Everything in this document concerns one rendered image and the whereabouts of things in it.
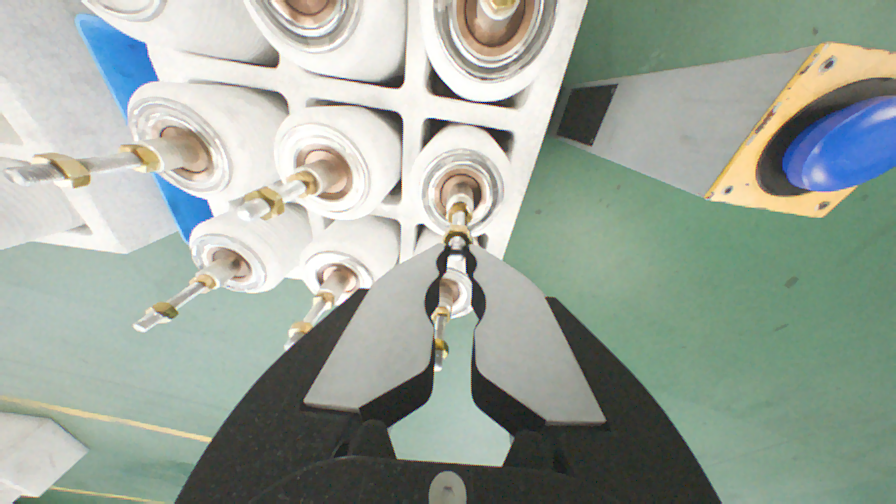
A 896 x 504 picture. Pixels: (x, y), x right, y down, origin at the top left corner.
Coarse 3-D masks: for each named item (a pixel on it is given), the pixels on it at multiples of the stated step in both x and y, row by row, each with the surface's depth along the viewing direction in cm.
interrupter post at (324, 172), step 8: (320, 160) 20; (296, 168) 18; (304, 168) 18; (312, 168) 18; (320, 168) 19; (328, 168) 19; (336, 168) 20; (312, 176) 18; (320, 176) 18; (328, 176) 19; (336, 176) 20; (320, 184) 18; (328, 184) 19; (320, 192) 19
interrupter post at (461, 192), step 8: (456, 184) 20; (464, 184) 20; (456, 192) 19; (464, 192) 18; (472, 192) 21; (448, 200) 18; (456, 200) 18; (464, 200) 18; (472, 200) 19; (448, 208) 19; (472, 208) 18
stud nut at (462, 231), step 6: (450, 228) 14; (456, 228) 14; (462, 228) 14; (444, 234) 14; (450, 234) 13; (456, 234) 13; (462, 234) 13; (468, 234) 13; (444, 240) 14; (468, 240) 14
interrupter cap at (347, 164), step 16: (304, 128) 19; (320, 128) 19; (288, 144) 19; (304, 144) 19; (320, 144) 19; (336, 144) 19; (352, 144) 19; (288, 160) 20; (304, 160) 20; (336, 160) 20; (352, 160) 20; (352, 176) 21; (368, 176) 20; (336, 192) 22; (352, 192) 21; (368, 192) 21; (320, 208) 22; (336, 208) 22; (352, 208) 22
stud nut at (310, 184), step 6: (294, 174) 17; (300, 174) 17; (306, 174) 17; (288, 180) 17; (300, 180) 17; (306, 180) 17; (312, 180) 17; (306, 186) 17; (312, 186) 18; (306, 192) 17; (312, 192) 18; (300, 198) 18
